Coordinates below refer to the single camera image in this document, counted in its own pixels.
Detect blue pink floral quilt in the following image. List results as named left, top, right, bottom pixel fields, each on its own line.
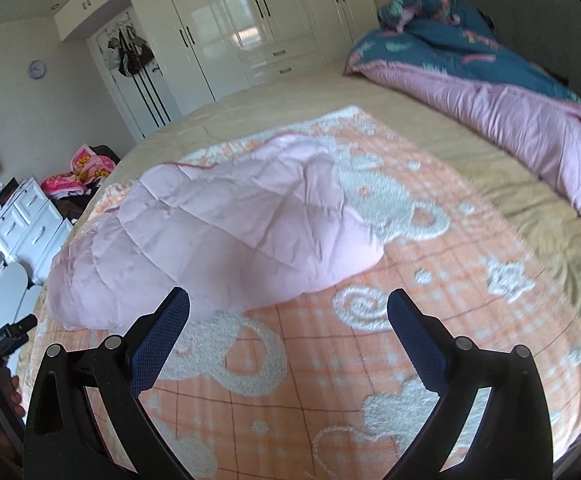
left=345, top=0, right=581, bottom=218

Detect white glossy wardrobe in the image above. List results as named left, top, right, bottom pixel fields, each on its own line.
left=55, top=0, right=376, bottom=114

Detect white drawer chest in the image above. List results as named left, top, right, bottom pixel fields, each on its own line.
left=0, top=178, right=72, bottom=285

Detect pink yellow clothes pile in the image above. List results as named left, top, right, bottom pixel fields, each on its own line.
left=41, top=144, right=116, bottom=200

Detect pink quilted jacket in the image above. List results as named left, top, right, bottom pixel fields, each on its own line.
left=46, top=134, right=383, bottom=333

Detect white bedroom door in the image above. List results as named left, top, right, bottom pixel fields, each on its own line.
left=88, top=6, right=182, bottom=142

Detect white rounded chair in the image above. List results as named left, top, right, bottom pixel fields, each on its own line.
left=0, top=263, right=42, bottom=328

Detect grey headboard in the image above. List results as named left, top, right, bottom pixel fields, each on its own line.
left=466, top=0, right=581, bottom=98

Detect beige bed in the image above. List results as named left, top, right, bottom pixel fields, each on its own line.
left=17, top=62, right=581, bottom=411

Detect orange white patterned blanket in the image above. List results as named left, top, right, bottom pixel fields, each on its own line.
left=142, top=107, right=581, bottom=479

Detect round wall clock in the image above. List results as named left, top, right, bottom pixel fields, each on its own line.
left=27, top=60, right=46, bottom=80

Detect bags hanging on door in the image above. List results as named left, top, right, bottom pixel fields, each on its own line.
left=105, top=25, right=155, bottom=77

